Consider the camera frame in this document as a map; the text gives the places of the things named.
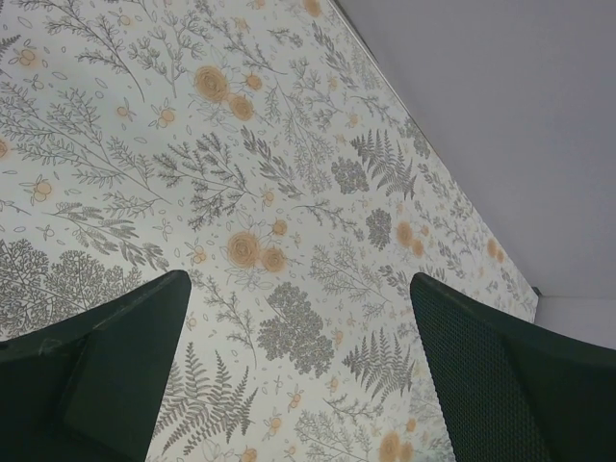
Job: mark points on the floral patterned table mat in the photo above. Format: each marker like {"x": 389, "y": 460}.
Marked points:
{"x": 256, "y": 146}

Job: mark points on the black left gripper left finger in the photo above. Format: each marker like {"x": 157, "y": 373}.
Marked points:
{"x": 89, "y": 388}

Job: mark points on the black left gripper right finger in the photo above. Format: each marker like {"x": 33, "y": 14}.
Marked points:
{"x": 510, "y": 390}

